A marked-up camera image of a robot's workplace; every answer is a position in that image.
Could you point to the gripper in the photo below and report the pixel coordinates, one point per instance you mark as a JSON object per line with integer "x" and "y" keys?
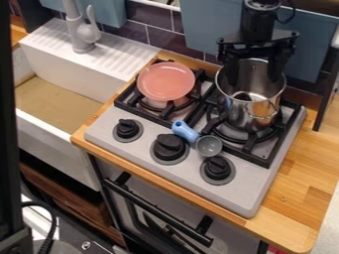
{"x": 258, "y": 44}

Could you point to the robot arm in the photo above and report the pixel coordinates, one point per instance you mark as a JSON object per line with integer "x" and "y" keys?
{"x": 260, "y": 20}

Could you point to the silver pot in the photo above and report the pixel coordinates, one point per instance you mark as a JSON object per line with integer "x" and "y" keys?
{"x": 253, "y": 110}

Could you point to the pink plate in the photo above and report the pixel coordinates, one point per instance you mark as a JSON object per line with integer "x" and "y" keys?
{"x": 165, "y": 81}

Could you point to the blue and grey toy spoon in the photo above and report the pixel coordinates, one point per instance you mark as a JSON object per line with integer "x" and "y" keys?
{"x": 187, "y": 132}

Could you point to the toy stove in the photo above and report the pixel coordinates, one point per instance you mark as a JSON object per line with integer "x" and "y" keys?
{"x": 185, "y": 172}

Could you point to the tap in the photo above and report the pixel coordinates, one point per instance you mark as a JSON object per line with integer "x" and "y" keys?
{"x": 81, "y": 33}

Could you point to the toy sink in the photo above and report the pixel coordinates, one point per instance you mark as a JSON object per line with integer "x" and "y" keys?
{"x": 66, "y": 82}

